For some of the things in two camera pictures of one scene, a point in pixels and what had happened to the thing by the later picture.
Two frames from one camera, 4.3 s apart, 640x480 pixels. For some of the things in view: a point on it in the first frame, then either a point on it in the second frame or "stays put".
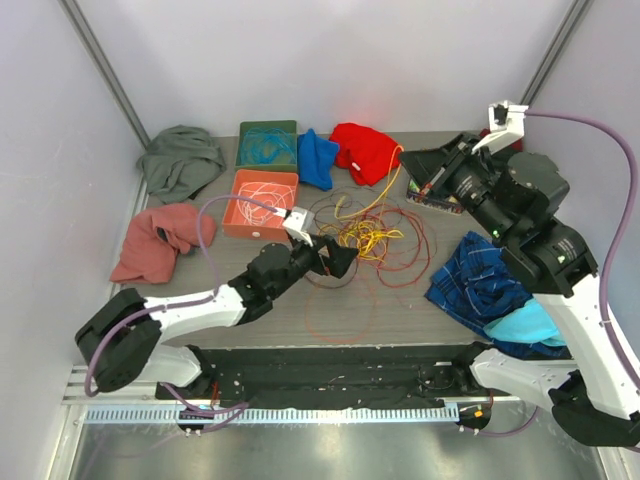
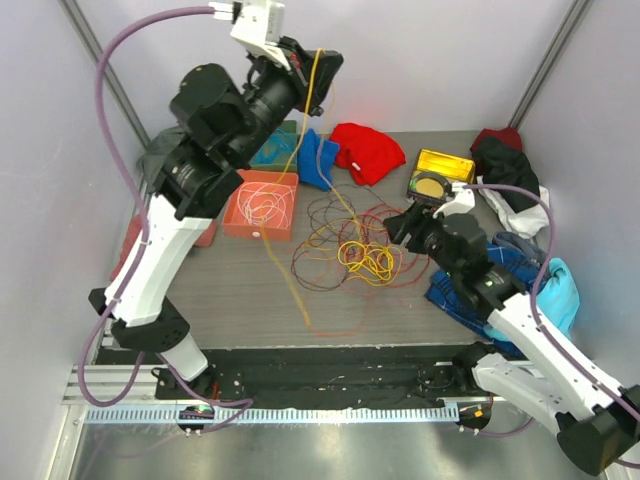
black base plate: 338,377 stays put
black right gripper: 429,166 → 416,220
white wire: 276,195 stays put
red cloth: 367,153 stays put
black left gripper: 339,257 → 300,76
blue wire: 265,145 stays put
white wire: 273,194 stays put
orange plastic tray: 258,204 stays put
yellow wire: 367,239 → 369,265
